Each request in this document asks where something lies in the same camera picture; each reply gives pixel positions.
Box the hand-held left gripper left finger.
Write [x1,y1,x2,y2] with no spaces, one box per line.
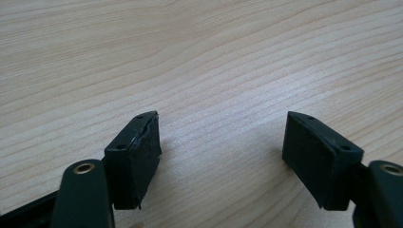
[104,110,163,211]

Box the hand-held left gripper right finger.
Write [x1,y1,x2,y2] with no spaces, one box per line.
[281,110,365,212]

